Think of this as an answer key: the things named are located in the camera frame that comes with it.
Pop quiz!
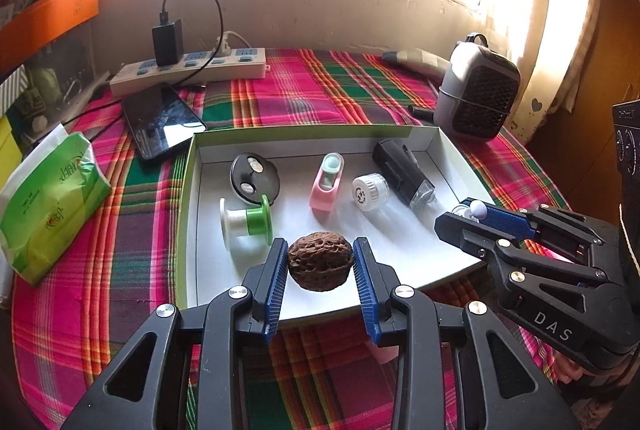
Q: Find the black smartphone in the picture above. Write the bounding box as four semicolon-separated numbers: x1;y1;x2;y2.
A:
122;82;207;161

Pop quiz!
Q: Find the white round cap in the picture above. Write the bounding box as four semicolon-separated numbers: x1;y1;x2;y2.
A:
351;173;390;212

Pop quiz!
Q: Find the pink oval soap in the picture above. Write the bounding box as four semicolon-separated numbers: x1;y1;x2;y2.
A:
367;340;402;364

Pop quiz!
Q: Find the white pawn-shaped knob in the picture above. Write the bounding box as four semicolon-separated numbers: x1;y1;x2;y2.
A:
452;201;488;224

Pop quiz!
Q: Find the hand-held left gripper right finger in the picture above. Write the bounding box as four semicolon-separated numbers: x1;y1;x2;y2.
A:
352;236;583;430

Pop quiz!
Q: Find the green tissue pack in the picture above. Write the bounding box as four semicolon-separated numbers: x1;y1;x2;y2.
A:
0;123;112;287

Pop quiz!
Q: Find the black round disc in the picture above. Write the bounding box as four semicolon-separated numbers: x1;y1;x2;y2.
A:
230;153;281;206

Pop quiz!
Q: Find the yellow box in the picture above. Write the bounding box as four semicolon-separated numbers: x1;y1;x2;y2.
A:
0;115;23;176

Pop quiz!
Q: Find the white power strip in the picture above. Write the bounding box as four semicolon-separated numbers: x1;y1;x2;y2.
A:
109;47;267;98

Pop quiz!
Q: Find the black charger cable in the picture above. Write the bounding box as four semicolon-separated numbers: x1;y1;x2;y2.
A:
159;0;223;87

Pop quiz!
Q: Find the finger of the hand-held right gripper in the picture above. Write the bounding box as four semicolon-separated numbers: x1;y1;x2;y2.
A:
462;198;621;272
434;213;612;292

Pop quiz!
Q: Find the orange box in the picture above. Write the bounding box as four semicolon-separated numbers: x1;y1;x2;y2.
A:
0;0;100;71

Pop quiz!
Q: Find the black stamp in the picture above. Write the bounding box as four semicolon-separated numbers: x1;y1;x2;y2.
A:
372;139;436;211

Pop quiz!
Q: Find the wooden cabinet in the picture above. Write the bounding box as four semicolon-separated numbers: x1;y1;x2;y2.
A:
527;0;640;221

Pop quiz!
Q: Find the person's right hand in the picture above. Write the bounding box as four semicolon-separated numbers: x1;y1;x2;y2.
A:
552;350;613;388

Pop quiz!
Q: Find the black charger adapter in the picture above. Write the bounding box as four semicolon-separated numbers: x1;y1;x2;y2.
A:
152;21;184;67

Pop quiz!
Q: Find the brown walnut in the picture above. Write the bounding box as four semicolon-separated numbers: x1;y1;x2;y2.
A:
287;233;357;293

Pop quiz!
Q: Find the pink clip with mint pad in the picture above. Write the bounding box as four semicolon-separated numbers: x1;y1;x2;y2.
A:
310;153;345;213

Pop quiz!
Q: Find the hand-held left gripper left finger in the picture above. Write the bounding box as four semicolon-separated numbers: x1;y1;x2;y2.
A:
60;237;291;430

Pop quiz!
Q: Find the heart print curtain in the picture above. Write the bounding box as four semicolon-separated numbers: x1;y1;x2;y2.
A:
500;0;603;146

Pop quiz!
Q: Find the plaid tablecloth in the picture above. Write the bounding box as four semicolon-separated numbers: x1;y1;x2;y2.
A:
10;48;576;430

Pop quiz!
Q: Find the small grey heater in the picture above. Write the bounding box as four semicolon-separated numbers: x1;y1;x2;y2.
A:
433;33;521;142

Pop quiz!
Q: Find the white plug with cable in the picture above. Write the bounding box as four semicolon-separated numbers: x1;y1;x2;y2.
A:
215;30;251;57

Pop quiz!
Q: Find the white and green spool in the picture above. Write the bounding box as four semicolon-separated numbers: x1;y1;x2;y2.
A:
220;194;275;253

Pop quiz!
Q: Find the grey handheld device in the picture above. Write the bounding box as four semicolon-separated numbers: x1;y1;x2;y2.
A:
382;49;448;80

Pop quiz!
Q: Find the striped box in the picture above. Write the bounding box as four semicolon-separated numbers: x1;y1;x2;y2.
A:
0;65;31;111

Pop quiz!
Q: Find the green and white cardboard box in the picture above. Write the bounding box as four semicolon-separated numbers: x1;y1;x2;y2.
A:
175;124;496;326

